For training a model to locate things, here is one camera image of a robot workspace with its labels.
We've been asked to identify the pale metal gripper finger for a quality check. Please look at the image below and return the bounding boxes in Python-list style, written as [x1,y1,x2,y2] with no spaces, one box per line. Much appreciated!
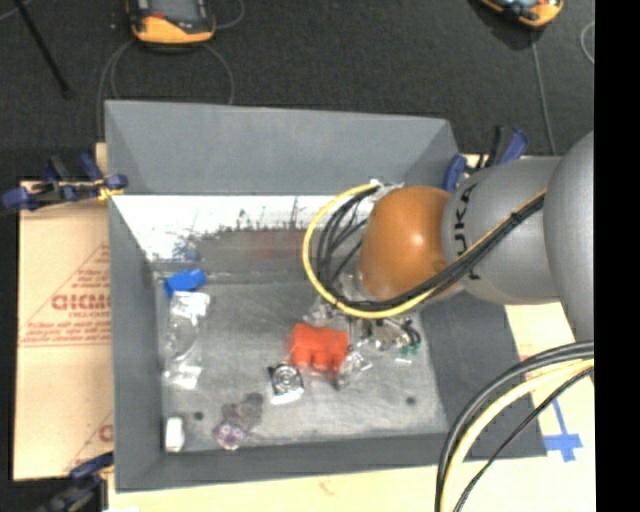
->
[333,349,374,391]
[306,297,347,325]

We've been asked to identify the orange toy block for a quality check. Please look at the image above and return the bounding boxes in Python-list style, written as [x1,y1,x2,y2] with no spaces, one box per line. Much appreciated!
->
[285,321,350,380]

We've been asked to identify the silver square metal piece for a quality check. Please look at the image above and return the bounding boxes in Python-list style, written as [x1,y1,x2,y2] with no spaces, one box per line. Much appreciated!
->
[265,362,306,406]

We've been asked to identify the grey metal bin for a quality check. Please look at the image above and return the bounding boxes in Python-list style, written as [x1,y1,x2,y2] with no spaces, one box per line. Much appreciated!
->
[103,99,547,491]

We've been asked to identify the purple and grey sunglasses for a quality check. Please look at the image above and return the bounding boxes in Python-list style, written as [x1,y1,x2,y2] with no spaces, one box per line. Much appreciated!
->
[212,391,265,452]

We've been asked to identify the clear plastic bottle blue cap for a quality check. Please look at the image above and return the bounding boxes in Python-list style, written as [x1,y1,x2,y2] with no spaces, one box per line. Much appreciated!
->
[160,267,212,390]

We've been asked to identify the small white block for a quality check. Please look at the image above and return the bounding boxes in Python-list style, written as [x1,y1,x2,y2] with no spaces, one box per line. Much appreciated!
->
[164,416,186,452]

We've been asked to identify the brown cardboard board red print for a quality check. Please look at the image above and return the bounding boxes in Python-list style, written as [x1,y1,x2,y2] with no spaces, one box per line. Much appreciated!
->
[11,141,116,482]

